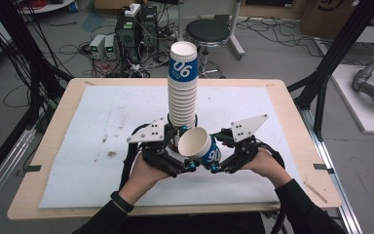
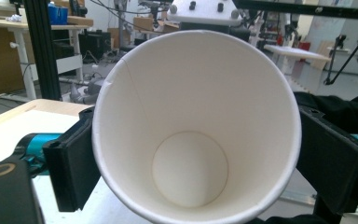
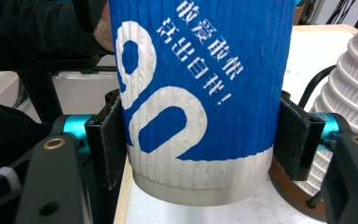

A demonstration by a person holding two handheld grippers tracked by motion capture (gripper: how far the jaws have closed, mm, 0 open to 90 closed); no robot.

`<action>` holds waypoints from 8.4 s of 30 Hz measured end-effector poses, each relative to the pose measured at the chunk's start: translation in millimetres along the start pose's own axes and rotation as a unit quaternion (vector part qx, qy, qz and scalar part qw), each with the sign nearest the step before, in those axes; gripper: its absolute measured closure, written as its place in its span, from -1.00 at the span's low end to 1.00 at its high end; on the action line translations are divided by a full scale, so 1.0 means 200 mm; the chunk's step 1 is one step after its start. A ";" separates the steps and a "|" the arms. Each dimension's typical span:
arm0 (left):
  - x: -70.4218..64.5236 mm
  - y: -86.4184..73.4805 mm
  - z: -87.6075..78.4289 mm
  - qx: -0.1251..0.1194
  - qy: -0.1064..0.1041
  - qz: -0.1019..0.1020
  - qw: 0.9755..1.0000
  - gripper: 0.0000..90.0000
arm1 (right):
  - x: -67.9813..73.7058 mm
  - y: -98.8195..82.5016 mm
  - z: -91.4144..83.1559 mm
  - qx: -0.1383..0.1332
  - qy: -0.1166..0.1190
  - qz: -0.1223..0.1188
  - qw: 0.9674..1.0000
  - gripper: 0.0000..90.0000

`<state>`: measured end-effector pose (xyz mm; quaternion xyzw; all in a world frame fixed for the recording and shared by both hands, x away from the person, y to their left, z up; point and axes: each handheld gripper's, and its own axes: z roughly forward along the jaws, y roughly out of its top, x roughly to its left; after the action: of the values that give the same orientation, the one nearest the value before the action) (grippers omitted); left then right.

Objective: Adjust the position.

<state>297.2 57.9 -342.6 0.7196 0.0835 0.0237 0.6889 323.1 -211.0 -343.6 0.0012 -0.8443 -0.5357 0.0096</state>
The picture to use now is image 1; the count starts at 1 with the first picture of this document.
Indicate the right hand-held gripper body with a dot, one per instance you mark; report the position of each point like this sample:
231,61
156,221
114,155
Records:
245,152

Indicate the stack of white paper cups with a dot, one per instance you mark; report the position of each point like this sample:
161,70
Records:
182,97

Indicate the white metal stand leg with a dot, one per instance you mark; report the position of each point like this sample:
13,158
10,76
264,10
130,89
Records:
236,32

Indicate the blue banded paper cup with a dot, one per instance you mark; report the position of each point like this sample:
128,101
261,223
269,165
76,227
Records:
193,142

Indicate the grey bench power supply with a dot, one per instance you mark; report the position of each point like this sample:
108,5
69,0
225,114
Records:
110,45
97,45

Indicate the brown cardboard box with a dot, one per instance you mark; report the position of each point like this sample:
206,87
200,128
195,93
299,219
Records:
328,16

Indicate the person's left hand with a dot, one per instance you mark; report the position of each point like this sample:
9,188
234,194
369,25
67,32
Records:
142,178

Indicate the white power adapter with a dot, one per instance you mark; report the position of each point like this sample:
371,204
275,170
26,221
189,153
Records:
132,10

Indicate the white table mat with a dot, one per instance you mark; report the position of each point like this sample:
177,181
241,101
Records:
87,182

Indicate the black round stool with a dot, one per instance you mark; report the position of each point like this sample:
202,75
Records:
207,31

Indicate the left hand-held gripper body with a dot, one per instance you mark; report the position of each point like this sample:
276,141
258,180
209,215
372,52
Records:
157,152

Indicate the white floor platform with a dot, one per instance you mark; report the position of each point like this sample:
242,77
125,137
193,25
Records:
354,104

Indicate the black computer tower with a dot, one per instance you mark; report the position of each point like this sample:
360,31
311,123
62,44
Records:
127,39
148,26

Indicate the black wristband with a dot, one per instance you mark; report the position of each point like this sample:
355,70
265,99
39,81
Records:
122,201

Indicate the thin wooden strip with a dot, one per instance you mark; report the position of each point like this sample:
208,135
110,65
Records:
315,191

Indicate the person's right hand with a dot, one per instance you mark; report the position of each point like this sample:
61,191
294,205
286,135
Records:
269,165

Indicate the aluminium frame rail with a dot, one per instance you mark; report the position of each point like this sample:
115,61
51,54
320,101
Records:
3,175
341,195

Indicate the black tape strip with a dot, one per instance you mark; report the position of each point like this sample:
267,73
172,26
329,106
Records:
32,168
324,168

